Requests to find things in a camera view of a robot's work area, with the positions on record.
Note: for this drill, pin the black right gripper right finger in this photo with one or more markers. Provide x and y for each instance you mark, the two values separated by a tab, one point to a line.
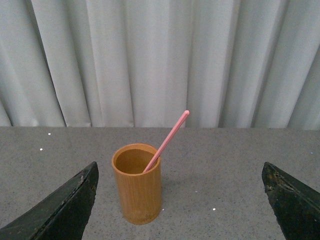
296	206

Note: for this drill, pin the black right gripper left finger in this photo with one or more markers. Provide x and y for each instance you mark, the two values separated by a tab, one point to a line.
62	215

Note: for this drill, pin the pink chopstick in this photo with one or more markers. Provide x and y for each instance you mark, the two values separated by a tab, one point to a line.
169	137

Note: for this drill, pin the bamboo chopstick holder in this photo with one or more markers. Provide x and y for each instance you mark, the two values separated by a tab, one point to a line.
140	193

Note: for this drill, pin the white pleated curtain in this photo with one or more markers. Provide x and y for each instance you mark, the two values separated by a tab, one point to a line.
141	63

